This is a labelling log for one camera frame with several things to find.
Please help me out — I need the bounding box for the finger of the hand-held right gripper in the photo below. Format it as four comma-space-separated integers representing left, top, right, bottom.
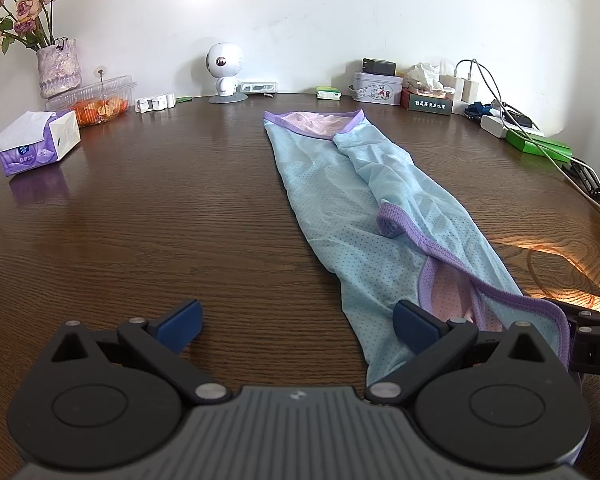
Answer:
562, 302, 600, 332

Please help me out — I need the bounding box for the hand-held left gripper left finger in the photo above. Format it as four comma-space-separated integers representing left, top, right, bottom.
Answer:
50, 299, 233, 406

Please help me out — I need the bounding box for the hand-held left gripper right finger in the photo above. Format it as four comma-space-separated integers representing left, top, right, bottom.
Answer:
365, 299, 551, 406

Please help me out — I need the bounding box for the blue mesh vest purple trim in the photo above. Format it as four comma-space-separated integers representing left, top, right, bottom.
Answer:
262, 109, 576, 388

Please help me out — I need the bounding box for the black folding holder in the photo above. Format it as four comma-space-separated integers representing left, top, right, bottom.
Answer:
562, 157, 600, 194

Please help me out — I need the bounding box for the green flat box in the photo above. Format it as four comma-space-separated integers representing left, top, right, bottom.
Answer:
505, 129, 572, 162

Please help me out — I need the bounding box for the white rectangular block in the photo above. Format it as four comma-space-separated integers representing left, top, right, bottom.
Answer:
480, 114, 512, 139

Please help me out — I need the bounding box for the white folding clip gadget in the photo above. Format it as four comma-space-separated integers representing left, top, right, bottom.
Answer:
134, 92, 177, 112

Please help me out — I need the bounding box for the dark green tissue box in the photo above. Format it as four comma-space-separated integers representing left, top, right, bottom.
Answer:
400, 85, 454, 117

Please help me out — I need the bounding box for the purple tissue pack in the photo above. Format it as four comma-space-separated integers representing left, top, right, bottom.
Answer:
0, 110, 82, 177

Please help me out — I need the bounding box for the clear plastic food container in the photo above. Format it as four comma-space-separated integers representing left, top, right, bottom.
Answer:
45, 74, 140, 127

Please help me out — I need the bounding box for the printed tin box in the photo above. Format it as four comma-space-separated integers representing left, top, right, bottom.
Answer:
351, 71, 405, 107

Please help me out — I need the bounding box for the white rectangular device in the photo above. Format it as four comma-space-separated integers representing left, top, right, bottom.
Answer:
240, 80, 279, 96

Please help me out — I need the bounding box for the white crumpled tissue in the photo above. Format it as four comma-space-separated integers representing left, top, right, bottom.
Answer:
406, 62, 443, 92

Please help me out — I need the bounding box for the white round-headed robot figure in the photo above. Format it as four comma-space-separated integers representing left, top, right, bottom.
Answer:
205, 41, 248, 105

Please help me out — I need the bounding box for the black charger block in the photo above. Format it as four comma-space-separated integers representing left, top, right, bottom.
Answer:
361, 58, 397, 76

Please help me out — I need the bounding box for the mottled purple vase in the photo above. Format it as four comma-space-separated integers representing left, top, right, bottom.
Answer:
36, 37, 83, 100

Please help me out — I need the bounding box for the white cable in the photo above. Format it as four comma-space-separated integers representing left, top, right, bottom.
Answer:
452, 58, 600, 241

